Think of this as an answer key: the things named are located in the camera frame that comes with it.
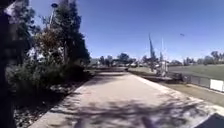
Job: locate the grey paved path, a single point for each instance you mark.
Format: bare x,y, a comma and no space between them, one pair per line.
116,100

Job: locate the tall narrow tree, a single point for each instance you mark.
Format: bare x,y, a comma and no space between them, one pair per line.
151,50

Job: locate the pale pole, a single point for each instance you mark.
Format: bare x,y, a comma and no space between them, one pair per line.
162,53

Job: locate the row of dark trees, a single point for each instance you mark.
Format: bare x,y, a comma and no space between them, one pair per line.
63,36

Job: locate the robot's own part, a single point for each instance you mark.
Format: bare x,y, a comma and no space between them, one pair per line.
147,123

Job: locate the street lamp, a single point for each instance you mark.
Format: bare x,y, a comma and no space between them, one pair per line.
53,13

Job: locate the bushes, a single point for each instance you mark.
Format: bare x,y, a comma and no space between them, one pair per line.
30,76

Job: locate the grass field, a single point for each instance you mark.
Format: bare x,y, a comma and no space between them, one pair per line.
200,70

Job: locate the mulch bed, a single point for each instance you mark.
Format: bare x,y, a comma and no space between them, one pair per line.
33,110

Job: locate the white low fence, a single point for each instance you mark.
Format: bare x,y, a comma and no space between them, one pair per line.
213,84

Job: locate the dark post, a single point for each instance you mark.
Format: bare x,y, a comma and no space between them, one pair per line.
5,66

